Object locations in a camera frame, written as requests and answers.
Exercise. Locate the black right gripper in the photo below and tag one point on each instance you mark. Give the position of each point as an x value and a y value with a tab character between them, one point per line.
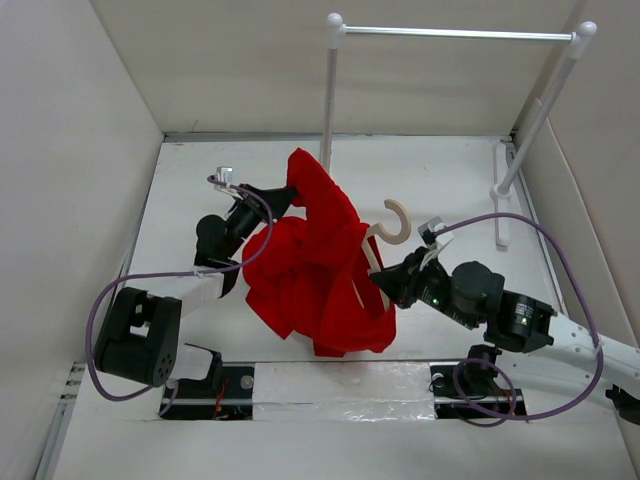
401	280

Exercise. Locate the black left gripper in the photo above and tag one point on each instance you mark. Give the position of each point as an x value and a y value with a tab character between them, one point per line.
278	199

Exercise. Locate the wooden clothes hanger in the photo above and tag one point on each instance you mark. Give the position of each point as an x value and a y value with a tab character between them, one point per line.
369	261

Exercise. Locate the red t shirt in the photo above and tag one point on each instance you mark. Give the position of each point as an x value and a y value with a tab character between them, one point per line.
309	275

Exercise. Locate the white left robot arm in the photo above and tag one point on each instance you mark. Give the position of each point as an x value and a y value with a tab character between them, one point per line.
139	336

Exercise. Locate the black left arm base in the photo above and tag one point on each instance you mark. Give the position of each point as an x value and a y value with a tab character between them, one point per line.
204	387

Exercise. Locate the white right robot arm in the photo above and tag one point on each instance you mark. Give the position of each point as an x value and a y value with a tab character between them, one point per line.
526	325

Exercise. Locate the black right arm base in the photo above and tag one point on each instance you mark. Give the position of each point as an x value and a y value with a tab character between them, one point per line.
482	384

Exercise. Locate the white clothes rack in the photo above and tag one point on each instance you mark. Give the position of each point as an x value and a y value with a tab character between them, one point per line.
576	44

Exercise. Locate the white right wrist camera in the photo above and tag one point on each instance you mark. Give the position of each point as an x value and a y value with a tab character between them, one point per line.
434	241

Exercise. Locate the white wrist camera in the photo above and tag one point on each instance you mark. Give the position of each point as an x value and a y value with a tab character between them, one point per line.
222	179
434	241

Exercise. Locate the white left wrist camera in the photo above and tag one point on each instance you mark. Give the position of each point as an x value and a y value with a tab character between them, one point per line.
222	179

